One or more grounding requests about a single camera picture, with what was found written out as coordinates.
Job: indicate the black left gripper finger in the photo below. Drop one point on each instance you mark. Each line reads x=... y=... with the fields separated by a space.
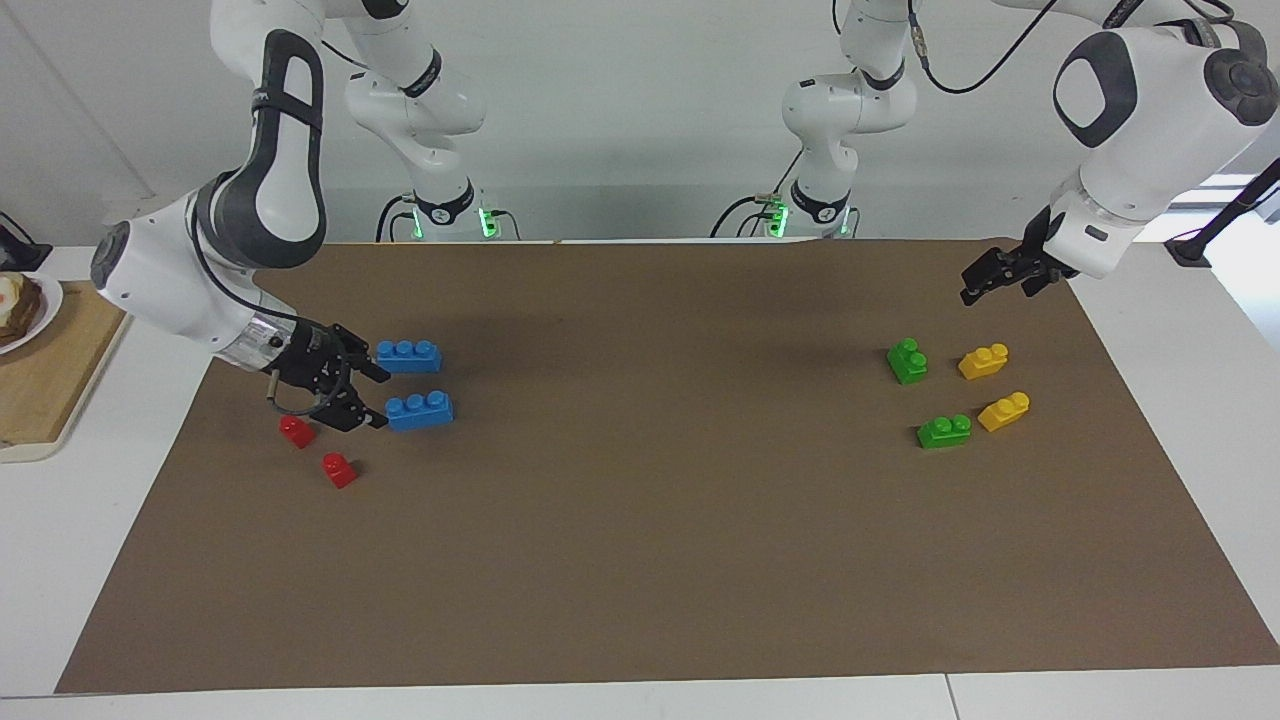
x=1040 y=283
x=992 y=272

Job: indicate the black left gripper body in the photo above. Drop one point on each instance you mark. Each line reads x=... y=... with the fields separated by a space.
x=1045 y=255

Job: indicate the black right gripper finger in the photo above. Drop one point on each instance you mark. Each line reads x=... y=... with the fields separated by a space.
x=350 y=412
x=365 y=358

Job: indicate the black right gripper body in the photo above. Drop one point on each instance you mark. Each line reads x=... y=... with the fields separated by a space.
x=310 y=360

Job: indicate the blue three-stud toy block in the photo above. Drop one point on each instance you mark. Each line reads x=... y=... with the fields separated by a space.
x=420 y=413
x=410 y=358

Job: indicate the green two-stud toy block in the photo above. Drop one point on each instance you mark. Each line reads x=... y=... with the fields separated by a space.
x=908 y=363
x=943 y=433

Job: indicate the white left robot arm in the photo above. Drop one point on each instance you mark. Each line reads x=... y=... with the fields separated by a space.
x=1140 y=120

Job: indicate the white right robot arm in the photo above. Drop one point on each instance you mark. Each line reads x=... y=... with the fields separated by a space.
x=270 y=180

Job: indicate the red one-stud toy block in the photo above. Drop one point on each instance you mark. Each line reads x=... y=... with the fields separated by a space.
x=339 y=471
x=296 y=432

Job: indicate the yellow two-stud toy block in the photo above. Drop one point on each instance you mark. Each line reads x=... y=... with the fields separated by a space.
x=982 y=363
x=1003 y=412

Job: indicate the black clamp stand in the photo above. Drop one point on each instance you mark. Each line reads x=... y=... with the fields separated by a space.
x=1190 y=248

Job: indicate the wooden cutting board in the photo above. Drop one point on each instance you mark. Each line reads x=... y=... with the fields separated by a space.
x=60 y=380

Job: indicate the white plate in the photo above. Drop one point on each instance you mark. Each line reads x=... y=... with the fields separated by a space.
x=50 y=300

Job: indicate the brown toy food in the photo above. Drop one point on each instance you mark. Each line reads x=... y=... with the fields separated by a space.
x=15 y=310

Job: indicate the brown paper table mat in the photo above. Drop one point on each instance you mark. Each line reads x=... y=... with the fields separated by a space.
x=640 y=560

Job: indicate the black clamp mount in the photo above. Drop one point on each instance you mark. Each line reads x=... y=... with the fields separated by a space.
x=15 y=250

